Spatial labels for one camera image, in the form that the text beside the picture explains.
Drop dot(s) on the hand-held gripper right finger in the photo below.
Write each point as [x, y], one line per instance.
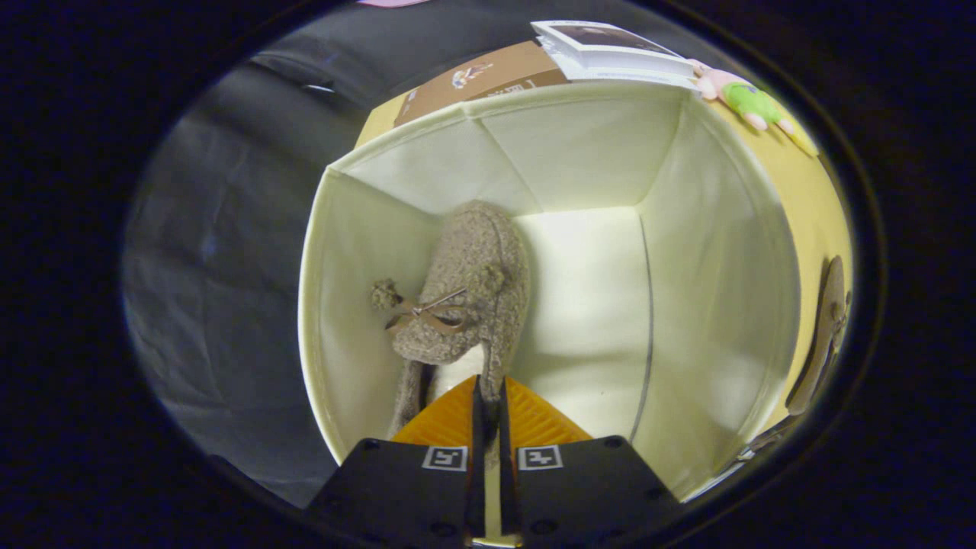
[505, 488]

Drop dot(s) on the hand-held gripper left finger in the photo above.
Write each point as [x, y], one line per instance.
[478, 488]

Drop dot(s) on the brown fluffy shoe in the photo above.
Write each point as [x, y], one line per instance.
[827, 328]
[473, 252]

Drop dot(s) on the grey fabric storage box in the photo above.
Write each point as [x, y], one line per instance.
[587, 152]

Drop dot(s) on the brown flat book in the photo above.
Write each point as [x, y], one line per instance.
[488, 76]

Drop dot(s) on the green and pink plush toy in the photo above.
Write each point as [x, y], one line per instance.
[743, 99]

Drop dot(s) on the white photo-cover book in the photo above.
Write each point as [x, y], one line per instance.
[602, 38]

